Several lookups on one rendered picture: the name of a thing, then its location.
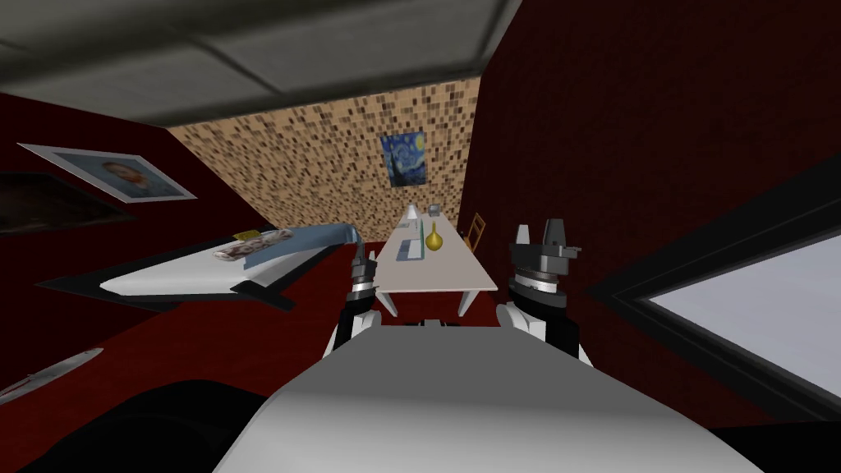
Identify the bed with blue blanket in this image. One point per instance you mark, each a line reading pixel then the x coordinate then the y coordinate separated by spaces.
pixel 177 276

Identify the wooden chair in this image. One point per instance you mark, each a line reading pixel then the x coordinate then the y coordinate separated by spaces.
pixel 476 230

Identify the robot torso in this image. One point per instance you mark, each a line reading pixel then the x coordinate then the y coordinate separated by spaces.
pixel 460 407

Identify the blue starry night painting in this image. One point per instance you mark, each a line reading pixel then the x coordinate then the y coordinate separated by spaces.
pixel 403 159

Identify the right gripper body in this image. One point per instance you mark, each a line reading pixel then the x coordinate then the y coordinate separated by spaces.
pixel 540 256

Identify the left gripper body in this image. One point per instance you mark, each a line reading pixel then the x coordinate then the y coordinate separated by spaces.
pixel 365 270

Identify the long white table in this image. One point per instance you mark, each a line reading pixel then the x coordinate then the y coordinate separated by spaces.
pixel 440 272

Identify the framed portrait picture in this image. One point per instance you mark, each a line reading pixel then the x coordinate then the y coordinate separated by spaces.
pixel 112 174

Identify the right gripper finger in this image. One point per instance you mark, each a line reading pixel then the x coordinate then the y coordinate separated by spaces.
pixel 523 236
pixel 555 233

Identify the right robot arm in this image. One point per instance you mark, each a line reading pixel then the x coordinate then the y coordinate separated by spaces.
pixel 539 290

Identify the black framed window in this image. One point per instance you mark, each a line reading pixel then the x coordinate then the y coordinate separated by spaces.
pixel 775 315

